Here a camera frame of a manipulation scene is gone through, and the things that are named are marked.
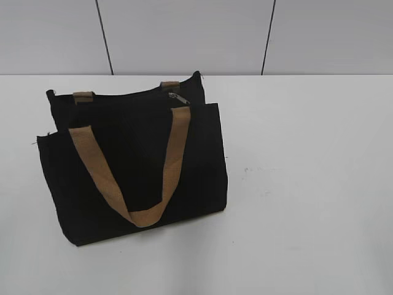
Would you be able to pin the silver metal zipper pull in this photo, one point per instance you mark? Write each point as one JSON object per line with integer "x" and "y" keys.
{"x": 179, "y": 98}

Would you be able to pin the black canvas tote bag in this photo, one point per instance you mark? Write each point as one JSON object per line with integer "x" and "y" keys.
{"x": 122, "y": 164}

